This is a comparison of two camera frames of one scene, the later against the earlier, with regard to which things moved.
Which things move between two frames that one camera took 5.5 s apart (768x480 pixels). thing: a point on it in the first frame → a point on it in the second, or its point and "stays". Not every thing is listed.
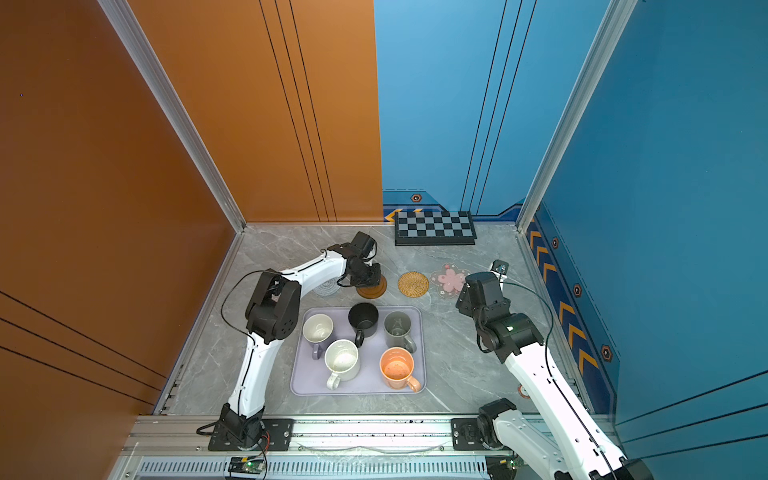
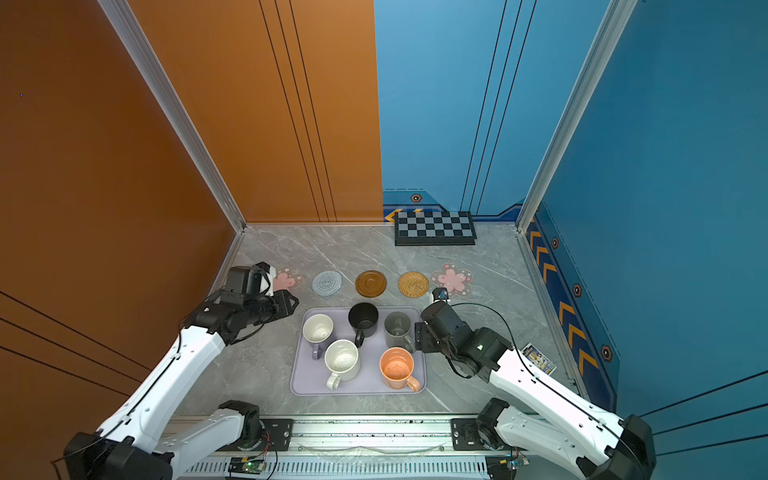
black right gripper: x=464 y=302 → x=422 y=338
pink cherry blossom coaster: x=449 y=281 stays
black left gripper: x=374 y=281 → x=285 y=304
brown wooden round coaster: x=373 y=292 stays
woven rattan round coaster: x=412 y=284 stays
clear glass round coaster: x=327 y=288 stays
